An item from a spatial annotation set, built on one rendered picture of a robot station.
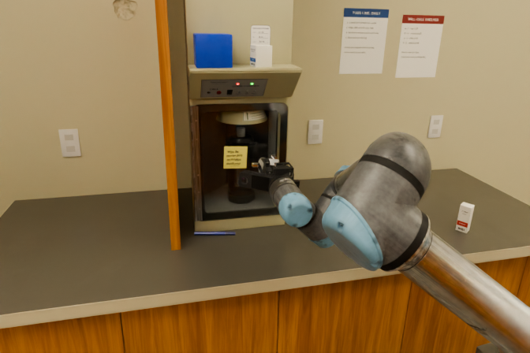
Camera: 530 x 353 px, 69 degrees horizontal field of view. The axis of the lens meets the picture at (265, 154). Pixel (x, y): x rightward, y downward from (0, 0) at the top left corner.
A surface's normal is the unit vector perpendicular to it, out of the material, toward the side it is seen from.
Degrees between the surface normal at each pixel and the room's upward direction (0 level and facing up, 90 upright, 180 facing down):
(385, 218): 62
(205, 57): 90
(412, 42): 90
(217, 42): 90
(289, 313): 90
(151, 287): 0
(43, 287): 0
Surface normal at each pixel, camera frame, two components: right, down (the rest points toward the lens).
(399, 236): 0.00, 0.07
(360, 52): 0.23, 0.32
